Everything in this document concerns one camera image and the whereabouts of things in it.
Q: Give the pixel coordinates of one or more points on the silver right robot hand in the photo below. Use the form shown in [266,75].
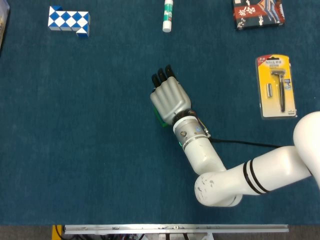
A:
[170,100]

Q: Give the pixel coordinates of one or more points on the black red printed box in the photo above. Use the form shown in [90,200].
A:
[257,15]

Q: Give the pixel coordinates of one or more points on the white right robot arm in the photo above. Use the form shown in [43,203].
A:
[205,155]

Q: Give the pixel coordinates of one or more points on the blue white snake puzzle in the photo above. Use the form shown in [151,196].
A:
[68,20]

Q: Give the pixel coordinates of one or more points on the aluminium rail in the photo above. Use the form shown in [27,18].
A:
[175,228]

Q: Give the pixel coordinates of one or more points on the green toy block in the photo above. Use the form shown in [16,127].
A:
[159,118]

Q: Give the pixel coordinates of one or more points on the yellow razor blister pack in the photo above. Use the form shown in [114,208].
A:
[273,100]

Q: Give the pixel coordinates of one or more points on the yellow frame bracket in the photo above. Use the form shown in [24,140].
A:
[55,232]

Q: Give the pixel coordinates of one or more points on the teal felt table cloth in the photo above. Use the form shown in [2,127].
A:
[87,125]

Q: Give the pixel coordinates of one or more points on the white green glue stick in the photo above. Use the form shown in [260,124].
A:
[167,17]

